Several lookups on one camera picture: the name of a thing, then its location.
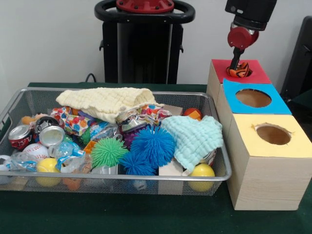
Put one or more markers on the white baseball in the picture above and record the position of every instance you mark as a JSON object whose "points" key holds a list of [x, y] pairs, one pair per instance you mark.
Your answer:
{"points": [[36, 150]]}

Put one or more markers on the silver drink can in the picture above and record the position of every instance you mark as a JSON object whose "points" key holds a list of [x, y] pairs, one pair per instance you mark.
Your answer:
{"points": [[51, 136]]}

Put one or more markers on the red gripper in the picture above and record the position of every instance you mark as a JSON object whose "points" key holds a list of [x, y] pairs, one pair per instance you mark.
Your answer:
{"points": [[240, 37]]}

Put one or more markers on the black upright panel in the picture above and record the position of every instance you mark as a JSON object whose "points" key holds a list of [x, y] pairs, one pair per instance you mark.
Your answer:
{"points": [[299, 61]]}

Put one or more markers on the dark green table cloth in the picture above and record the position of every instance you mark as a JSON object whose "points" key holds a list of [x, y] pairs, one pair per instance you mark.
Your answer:
{"points": [[304, 98], [122, 214]]}

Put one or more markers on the yellow plastic ball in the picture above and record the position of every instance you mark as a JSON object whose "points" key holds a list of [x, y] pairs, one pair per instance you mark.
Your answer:
{"points": [[47, 165], [202, 171]]}

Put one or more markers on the orange striped tiger plush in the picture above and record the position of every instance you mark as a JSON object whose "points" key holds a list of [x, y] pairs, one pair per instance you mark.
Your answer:
{"points": [[242, 71]]}

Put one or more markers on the green spiky ball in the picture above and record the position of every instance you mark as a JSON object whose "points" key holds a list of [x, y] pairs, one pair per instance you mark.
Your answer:
{"points": [[108, 153]]}

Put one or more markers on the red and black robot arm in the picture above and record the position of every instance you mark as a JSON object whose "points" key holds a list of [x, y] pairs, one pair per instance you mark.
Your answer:
{"points": [[251, 11]]}

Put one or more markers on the small blue spiky ball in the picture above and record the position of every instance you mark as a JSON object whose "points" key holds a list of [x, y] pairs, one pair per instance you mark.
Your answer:
{"points": [[136, 164]]}

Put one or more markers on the large blue spiky ball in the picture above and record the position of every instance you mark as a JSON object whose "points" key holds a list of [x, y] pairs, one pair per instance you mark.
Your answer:
{"points": [[153, 145]]}

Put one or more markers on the cream waffle cloth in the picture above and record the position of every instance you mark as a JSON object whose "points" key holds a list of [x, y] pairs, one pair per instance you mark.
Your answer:
{"points": [[104, 100]]}

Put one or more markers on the silver mesh bin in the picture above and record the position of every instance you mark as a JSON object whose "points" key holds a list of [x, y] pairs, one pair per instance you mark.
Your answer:
{"points": [[102, 187]]}

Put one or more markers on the red robot base flange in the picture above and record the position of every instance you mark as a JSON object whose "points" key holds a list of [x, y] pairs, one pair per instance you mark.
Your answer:
{"points": [[146, 6]]}

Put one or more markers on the wooden box with three holes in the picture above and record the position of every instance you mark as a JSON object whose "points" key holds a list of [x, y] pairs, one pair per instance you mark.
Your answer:
{"points": [[268, 182]]}

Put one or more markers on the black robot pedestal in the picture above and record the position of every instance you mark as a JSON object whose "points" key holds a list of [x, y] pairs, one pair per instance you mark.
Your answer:
{"points": [[143, 48]]}

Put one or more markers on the red cola can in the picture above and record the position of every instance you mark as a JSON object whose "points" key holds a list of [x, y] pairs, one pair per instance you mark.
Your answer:
{"points": [[20, 137]]}

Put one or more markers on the brown plush toy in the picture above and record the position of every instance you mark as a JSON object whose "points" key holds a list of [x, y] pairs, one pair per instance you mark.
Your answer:
{"points": [[26, 120]]}

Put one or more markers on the mint waffle cloth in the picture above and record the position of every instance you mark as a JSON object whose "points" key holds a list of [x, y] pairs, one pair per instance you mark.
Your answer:
{"points": [[195, 137]]}

